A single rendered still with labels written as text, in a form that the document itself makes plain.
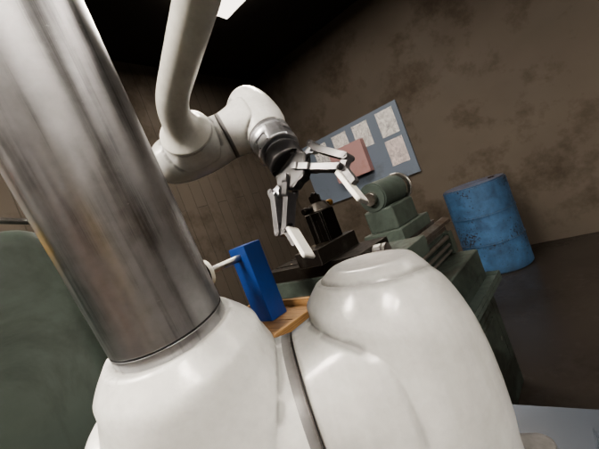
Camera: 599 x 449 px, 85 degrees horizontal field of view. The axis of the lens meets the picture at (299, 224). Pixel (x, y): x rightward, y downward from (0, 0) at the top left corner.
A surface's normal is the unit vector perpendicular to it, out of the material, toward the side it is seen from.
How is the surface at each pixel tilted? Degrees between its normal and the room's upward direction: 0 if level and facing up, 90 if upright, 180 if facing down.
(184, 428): 98
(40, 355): 90
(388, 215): 90
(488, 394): 88
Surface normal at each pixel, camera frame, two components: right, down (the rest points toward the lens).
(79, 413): 0.67, -0.23
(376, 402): -0.08, -0.11
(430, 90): -0.55, 0.25
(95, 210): 0.40, 0.09
